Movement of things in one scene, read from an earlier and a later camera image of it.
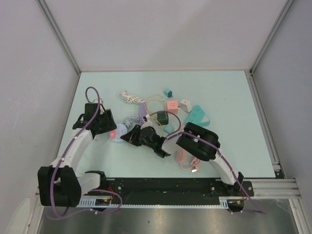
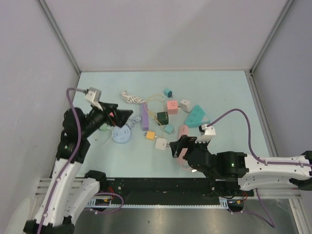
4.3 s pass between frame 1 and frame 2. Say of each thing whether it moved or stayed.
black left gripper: moved
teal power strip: stayed
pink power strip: stayed
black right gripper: moved
